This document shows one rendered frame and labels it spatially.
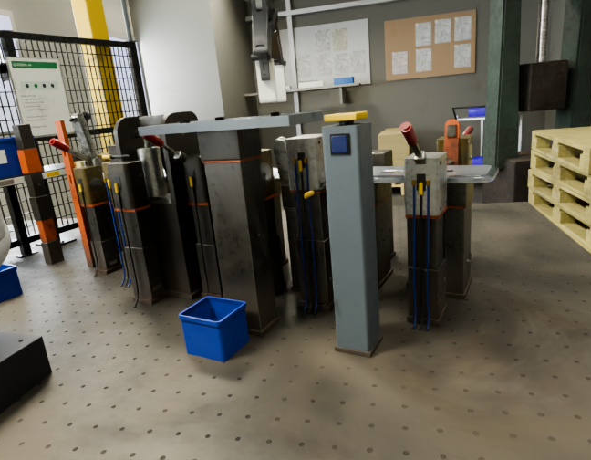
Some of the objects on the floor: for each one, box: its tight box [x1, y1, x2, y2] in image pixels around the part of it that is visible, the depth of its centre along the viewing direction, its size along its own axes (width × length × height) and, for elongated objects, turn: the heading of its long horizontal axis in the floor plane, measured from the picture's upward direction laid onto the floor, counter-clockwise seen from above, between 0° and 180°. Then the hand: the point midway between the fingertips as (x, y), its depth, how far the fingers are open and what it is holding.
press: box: [482, 0, 591, 204], centre depth 401 cm, size 77×95×292 cm
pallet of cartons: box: [378, 128, 413, 194], centre depth 595 cm, size 85×119×73 cm
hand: (274, 96), depth 83 cm, fingers open, 13 cm apart
